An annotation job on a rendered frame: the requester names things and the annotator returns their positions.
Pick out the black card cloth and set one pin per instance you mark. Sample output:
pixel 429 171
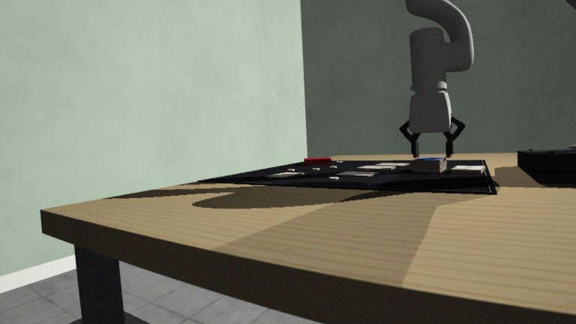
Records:
pixel 401 177

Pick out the red rectangular block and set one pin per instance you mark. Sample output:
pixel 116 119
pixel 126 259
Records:
pixel 317 161

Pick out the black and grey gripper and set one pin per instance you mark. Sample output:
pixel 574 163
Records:
pixel 430 112

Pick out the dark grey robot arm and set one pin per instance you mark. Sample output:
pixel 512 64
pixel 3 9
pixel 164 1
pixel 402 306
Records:
pixel 431 57

